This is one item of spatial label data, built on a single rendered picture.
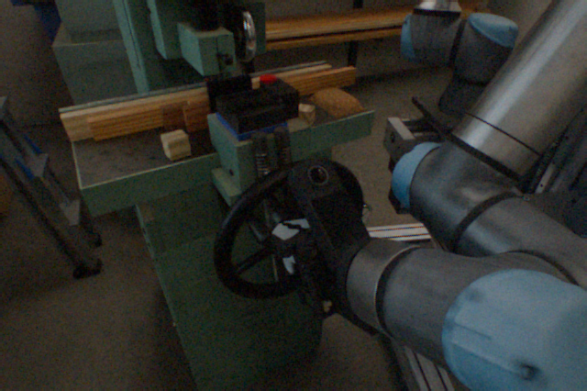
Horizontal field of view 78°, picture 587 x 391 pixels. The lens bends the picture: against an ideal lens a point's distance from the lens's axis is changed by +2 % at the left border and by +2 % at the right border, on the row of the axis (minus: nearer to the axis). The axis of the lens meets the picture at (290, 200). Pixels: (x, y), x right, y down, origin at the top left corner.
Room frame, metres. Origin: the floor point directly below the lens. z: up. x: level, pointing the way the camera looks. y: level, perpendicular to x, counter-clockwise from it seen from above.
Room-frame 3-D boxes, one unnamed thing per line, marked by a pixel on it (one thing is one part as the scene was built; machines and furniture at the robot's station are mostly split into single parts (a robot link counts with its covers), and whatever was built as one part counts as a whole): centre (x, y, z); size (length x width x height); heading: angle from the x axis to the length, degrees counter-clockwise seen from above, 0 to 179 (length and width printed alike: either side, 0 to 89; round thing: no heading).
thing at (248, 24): (0.92, 0.12, 1.02); 0.12 x 0.03 x 0.12; 30
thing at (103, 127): (0.78, 0.11, 0.92); 0.62 x 0.02 x 0.04; 120
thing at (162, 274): (0.85, 0.22, 0.36); 0.58 x 0.45 x 0.71; 30
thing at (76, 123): (0.77, 0.16, 0.93); 0.60 x 0.02 x 0.05; 120
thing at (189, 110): (0.70, 0.14, 0.93); 0.17 x 0.02 x 0.05; 120
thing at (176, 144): (0.57, 0.20, 0.92); 0.04 x 0.03 x 0.04; 127
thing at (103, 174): (0.66, 0.10, 0.87); 0.61 x 0.30 x 0.06; 120
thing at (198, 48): (0.76, 0.17, 1.03); 0.14 x 0.07 x 0.09; 30
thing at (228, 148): (0.58, 0.06, 0.92); 0.15 x 0.13 x 0.09; 120
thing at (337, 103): (0.80, -0.11, 0.91); 0.12 x 0.09 x 0.03; 30
